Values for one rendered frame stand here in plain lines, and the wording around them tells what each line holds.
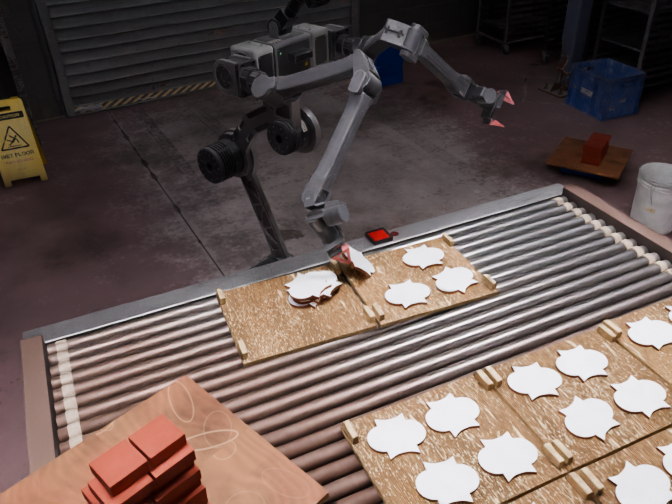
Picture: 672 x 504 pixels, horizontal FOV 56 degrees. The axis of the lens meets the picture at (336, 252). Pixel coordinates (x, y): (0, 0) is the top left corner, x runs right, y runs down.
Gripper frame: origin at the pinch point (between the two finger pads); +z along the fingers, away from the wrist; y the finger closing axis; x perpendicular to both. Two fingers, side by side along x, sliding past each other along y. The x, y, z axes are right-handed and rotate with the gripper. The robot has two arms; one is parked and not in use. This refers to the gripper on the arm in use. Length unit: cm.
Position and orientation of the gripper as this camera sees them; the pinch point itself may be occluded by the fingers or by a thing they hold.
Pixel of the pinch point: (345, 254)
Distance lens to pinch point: 203.7
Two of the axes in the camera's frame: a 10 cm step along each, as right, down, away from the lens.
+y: -2.3, -5.9, 7.7
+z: 5.1, 6.0, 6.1
